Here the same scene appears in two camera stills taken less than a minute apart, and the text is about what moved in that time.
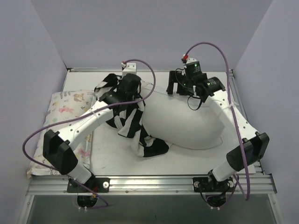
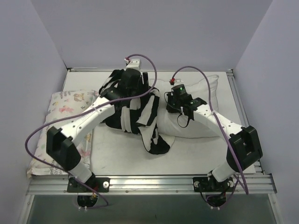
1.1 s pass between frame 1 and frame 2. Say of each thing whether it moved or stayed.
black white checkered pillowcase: moved
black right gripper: moved
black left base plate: stayed
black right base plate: stayed
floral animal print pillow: stayed
